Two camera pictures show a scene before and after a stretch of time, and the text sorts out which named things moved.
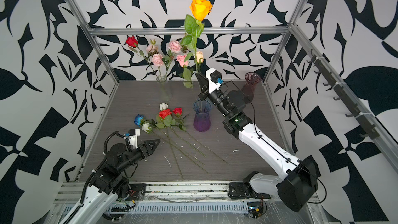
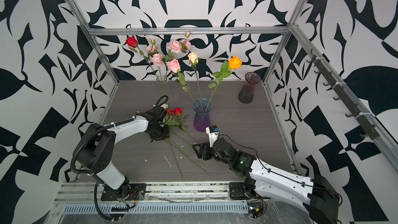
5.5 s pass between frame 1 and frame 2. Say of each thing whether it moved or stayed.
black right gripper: moved
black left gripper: moved
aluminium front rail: stayed
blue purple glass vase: stayed
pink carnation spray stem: stayed
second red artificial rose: stayed
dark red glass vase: stayed
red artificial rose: stayed
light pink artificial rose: moved
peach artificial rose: moved
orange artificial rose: moved
